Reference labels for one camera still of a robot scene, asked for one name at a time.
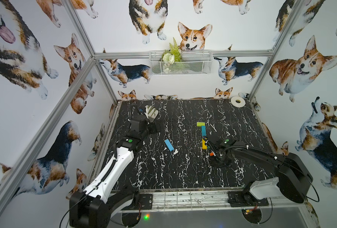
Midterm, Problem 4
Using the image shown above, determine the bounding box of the yellow block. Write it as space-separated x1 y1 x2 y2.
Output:
202 136 207 150

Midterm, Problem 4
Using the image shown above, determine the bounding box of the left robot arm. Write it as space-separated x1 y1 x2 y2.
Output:
66 114 160 228

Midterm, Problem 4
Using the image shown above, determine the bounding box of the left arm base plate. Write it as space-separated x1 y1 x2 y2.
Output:
123 194 153 211

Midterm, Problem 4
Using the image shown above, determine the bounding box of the white tape roll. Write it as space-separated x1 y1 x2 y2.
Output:
230 96 246 108

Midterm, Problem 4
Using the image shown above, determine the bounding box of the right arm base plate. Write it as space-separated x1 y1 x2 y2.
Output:
227 191 269 207

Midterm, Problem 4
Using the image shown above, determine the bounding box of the aluminium front rail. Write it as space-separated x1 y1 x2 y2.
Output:
108 187 303 213

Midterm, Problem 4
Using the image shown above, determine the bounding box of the artificial fern plant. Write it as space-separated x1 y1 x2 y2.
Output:
160 38 183 64

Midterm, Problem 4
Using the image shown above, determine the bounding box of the light blue block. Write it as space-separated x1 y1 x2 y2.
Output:
164 139 174 152

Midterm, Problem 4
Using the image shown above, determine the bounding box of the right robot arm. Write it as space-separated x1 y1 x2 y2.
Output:
202 136 313 207

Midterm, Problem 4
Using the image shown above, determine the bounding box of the white wire basket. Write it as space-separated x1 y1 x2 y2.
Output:
149 50 214 76

